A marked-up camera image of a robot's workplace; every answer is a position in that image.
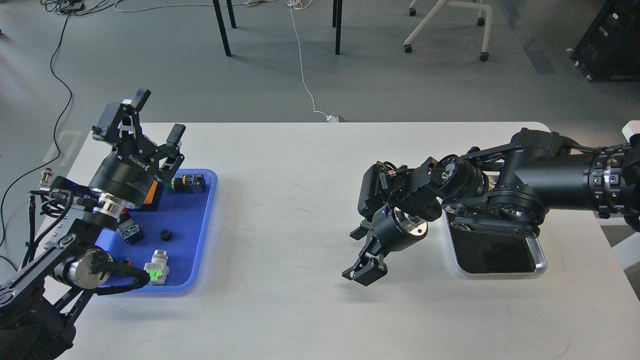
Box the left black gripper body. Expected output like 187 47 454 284
89 146 176 221

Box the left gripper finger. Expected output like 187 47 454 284
91 88 153 153
152 123 186 173

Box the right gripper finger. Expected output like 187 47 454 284
342 235 388 286
349 219 374 240

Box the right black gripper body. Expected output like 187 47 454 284
371 205 428 256

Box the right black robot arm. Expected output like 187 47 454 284
342 128 640 286

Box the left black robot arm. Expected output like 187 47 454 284
0 88 186 360

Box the blue plastic tray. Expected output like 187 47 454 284
96 168 218 294

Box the silver metal tray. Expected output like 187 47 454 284
442 172 547 275

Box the orange button box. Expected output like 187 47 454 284
134 181 164 212

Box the red emergency stop button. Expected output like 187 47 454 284
116 217 145 246

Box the black table leg left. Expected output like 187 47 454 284
212 0 233 57

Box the black table leg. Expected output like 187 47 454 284
212 0 233 57
226 0 237 29
332 0 343 56

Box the black table leg rear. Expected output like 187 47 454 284
226 0 237 29

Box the white wheeled chair base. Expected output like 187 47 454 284
403 0 494 62

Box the black table leg right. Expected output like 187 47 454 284
332 0 343 56

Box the white table corner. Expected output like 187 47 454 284
621 120 640 142

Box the black equipment case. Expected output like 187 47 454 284
570 0 640 82

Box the green push button switch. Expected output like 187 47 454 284
165 173 206 194

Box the black floor cable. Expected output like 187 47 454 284
0 0 117 248

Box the silver green indicator switch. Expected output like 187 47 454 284
143 249 170 286

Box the white floor cable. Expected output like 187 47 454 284
114 0 340 123

